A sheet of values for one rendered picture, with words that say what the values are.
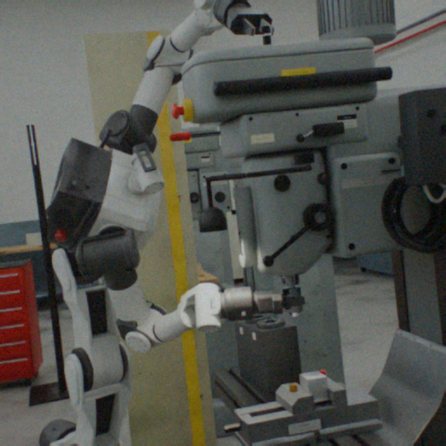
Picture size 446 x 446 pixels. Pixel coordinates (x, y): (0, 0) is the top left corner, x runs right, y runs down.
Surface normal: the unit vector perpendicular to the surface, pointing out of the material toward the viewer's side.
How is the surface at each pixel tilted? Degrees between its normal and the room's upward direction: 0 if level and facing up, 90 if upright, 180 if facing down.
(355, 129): 90
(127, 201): 59
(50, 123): 90
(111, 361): 81
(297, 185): 90
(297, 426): 90
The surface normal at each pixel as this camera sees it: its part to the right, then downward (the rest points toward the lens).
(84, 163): 0.44, -0.52
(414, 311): -0.97, 0.12
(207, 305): -0.07, -0.45
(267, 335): 0.37, 0.03
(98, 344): 0.59, 0.08
